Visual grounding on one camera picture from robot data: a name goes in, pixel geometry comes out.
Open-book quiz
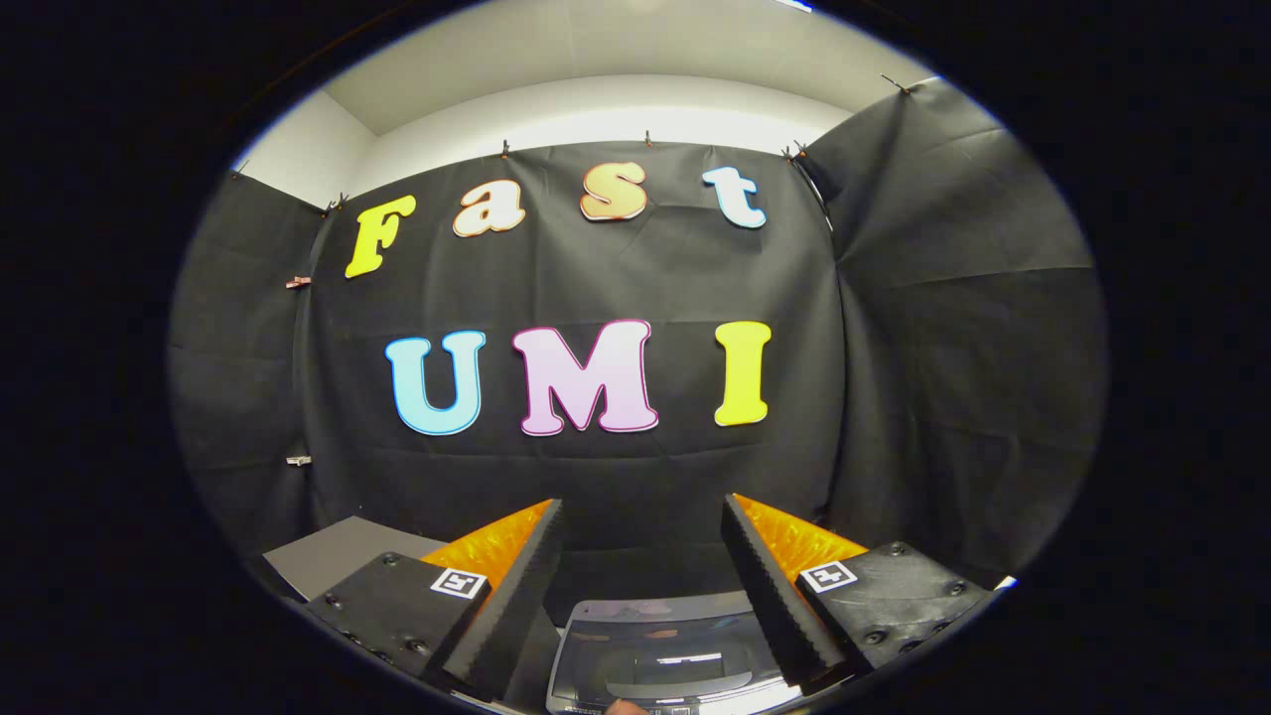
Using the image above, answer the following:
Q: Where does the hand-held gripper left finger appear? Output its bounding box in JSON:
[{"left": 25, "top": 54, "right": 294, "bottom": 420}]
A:
[{"left": 303, "top": 499, "right": 565, "bottom": 702}]

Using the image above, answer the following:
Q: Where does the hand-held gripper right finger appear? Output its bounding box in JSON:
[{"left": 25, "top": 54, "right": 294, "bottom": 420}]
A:
[{"left": 722, "top": 494, "right": 996, "bottom": 694}]

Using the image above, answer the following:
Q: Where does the grey top-load washing machine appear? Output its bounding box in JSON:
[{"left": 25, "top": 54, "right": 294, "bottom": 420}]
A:
[{"left": 544, "top": 593, "right": 807, "bottom": 715}]

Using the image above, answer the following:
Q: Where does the black backdrop cloth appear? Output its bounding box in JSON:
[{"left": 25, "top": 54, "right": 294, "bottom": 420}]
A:
[{"left": 169, "top": 77, "right": 1108, "bottom": 609}]

